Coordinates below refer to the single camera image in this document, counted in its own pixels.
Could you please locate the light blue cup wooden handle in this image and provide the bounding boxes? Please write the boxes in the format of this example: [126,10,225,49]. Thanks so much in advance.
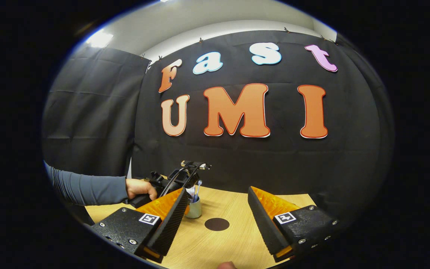
[185,194,203,219]

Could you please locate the round dark brown coaster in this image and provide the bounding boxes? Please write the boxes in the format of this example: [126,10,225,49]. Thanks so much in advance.
[204,218,230,231]

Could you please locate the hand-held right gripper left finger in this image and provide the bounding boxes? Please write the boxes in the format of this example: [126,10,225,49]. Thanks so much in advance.
[90,188,191,264]

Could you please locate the dark grey hanging cloth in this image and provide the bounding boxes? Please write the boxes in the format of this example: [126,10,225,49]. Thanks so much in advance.
[41,45,152,225]

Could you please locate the white ceiling light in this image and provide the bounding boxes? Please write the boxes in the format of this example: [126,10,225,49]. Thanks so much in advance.
[86,30,115,48]

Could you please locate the black backdrop cloth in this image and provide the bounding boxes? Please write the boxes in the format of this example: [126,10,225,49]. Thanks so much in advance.
[131,30,395,213]

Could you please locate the wooden desktop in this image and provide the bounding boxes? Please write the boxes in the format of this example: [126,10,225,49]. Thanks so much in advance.
[84,185,318,269]

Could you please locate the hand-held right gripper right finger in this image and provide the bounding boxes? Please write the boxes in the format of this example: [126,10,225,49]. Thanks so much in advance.
[247,186,341,263]

